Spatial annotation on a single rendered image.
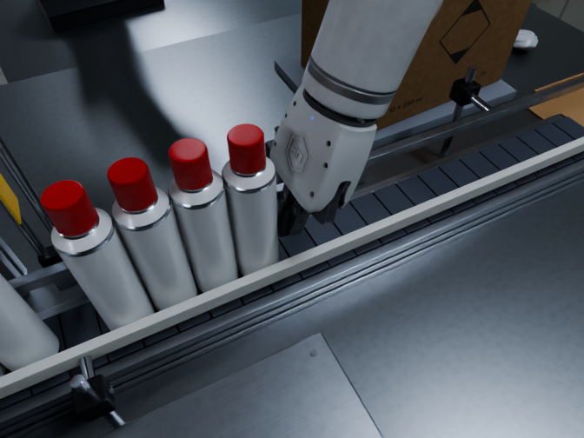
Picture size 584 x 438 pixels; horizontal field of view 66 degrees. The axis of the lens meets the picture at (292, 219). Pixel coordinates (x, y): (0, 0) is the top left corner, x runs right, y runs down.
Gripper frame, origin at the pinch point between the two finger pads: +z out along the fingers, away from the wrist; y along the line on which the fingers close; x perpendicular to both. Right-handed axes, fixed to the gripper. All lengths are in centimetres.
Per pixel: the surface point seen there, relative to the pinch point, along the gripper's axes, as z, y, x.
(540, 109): -9, -11, 57
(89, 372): 11.6, 6.1, -22.4
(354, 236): 0.4, 3.7, 7.0
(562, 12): -6, -116, 229
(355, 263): 4.0, 5.1, 8.1
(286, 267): 3.6, 4.0, -1.6
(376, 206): 1.3, -1.5, 15.0
